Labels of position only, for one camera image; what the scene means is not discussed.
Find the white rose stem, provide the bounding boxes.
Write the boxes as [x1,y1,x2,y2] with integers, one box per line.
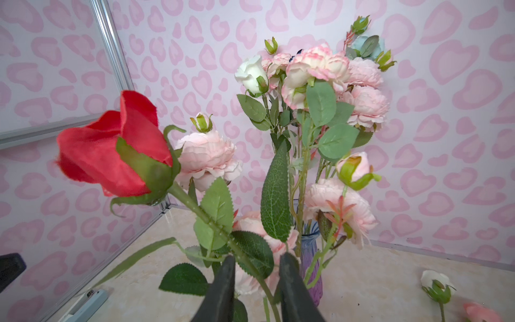
[235,55,272,131]

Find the pink peony stem pile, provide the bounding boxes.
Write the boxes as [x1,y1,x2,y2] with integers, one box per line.
[260,44,359,250]

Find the white rosebud stem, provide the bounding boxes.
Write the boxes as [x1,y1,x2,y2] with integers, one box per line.
[421,270,456,322]

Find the pink peony stem two blooms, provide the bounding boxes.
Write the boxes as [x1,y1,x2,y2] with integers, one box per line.
[233,151,382,299]

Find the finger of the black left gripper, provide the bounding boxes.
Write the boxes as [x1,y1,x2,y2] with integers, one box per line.
[0,253,27,292]

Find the pink peony stem with leaves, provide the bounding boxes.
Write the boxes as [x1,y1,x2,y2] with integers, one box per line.
[174,113,243,201]

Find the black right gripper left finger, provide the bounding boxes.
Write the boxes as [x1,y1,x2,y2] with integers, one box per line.
[191,256,236,322]

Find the light blue rose stem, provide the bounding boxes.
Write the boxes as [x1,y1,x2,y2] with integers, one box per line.
[344,16,397,72]

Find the pink peony stem with bud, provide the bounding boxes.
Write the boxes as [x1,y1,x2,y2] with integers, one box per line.
[337,57,390,132]

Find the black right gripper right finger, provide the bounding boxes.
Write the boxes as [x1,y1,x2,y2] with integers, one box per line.
[278,253,325,322]

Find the large pink peony stem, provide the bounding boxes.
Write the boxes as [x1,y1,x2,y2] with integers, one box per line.
[262,37,293,91]

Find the purple gradient glass vase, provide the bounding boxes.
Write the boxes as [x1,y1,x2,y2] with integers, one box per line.
[301,222,323,307]

